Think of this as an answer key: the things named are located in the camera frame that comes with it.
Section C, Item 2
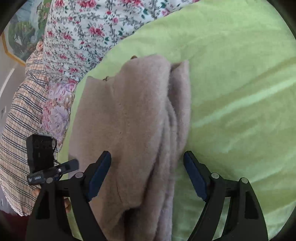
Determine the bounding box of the beige sweater with brown cuffs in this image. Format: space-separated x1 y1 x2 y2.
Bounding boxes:
69 55 191 240

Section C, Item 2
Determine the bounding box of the person's left hand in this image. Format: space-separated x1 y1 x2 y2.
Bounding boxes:
32 187 71 212

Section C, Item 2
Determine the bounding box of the dark red sleeve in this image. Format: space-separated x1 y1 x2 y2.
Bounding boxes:
1 210 30 240

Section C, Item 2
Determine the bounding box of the plaid checked blanket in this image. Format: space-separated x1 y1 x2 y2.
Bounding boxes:
1 41 48 216

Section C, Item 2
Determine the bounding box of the purple pink floral pillow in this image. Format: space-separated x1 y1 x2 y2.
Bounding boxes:
39 79 78 150

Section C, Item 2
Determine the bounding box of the framed landscape painting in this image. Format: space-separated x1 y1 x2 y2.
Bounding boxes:
1 0 51 65

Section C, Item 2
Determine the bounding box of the floral white red quilt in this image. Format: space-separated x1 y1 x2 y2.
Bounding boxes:
43 0 193 82

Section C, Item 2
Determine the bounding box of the green bed sheet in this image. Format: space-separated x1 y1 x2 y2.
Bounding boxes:
60 1 295 240

